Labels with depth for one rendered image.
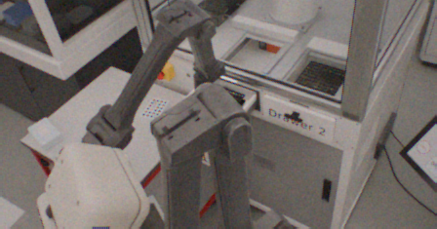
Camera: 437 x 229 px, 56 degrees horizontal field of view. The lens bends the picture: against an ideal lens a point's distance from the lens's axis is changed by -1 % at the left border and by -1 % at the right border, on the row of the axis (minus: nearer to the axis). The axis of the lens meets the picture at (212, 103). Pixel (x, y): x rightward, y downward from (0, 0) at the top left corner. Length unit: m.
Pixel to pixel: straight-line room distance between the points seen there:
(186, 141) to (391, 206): 2.02
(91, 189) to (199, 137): 0.34
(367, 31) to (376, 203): 1.38
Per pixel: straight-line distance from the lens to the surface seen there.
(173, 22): 0.96
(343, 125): 1.57
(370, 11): 1.26
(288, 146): 1.82
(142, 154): 1.72
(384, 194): 2.54
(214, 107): 0.59
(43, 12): 1.99
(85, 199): 0.85
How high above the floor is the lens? 2.03
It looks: 43 degrees down
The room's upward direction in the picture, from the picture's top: 8 degrees counter-clockwise
